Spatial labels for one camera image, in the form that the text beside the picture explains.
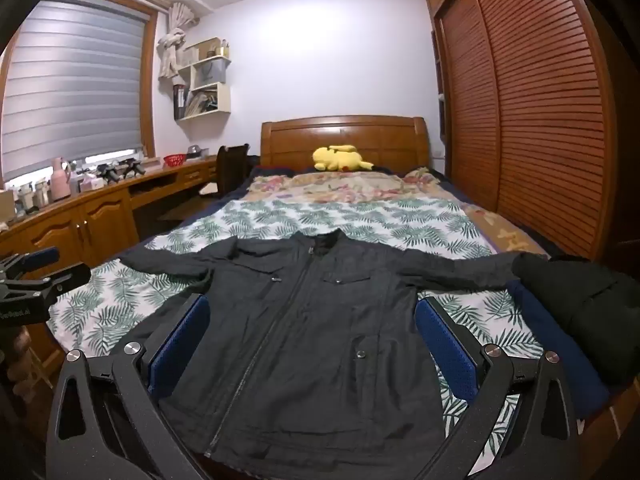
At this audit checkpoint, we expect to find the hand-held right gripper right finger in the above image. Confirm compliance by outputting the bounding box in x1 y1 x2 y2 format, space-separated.
414 296 586 480

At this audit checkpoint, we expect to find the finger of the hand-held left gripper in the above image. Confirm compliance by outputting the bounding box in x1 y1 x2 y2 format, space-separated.
0 262 92 306
0 246 61 281

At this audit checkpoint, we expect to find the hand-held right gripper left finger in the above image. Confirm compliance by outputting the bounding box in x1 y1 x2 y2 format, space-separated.
45 292 211 480

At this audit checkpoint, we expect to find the dark grey zip jacket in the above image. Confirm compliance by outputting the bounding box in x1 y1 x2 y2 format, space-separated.
119 228 521 471

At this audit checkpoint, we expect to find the wooden desk cabinet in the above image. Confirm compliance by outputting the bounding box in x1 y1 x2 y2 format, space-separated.
0 157 221 356

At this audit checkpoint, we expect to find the pink thermos bottle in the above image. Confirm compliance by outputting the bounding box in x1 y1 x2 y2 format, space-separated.
51 156 73 202

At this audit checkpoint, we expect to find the navy blue garment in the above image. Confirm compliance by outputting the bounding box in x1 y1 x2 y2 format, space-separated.
505 280 613 418

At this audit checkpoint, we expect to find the black puffer jacket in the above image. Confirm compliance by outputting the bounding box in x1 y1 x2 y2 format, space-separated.
512 252 640 388

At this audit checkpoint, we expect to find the leaf print blanket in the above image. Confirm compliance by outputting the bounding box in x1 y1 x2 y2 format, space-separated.
47 195 546 476

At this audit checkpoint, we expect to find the grey window blind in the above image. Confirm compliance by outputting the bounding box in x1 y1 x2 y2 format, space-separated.
0 0 151 176

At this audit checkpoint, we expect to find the dark wooden chair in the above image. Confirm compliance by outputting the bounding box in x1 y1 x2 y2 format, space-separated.
200 144 251 198

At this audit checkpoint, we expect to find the floral blanket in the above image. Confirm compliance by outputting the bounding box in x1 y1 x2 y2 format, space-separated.
247 166 548 261

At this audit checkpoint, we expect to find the yellow plush toy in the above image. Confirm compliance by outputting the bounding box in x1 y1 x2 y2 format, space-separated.
312 144 375 173

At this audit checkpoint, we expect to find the wooden bed headboard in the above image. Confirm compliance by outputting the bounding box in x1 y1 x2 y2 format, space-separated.
260 116 432 173

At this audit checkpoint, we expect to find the beige tied curtain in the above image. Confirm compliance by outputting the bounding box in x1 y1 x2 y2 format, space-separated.
157 2 201 81

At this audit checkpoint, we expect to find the wooden louvred wardrobe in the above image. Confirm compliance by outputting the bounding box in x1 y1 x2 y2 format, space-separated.
424 0 621 266

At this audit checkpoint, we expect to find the white wall shelf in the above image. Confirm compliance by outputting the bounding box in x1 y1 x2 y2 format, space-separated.
172 36 233 122

